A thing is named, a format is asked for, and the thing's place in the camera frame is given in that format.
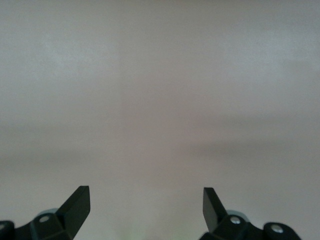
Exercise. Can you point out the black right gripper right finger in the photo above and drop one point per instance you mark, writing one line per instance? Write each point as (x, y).
(215, 217)

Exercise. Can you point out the brown table cover sheet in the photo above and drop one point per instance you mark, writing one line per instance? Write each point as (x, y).
(160, 87)

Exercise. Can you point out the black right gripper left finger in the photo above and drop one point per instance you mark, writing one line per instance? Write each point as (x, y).
(72, 215)

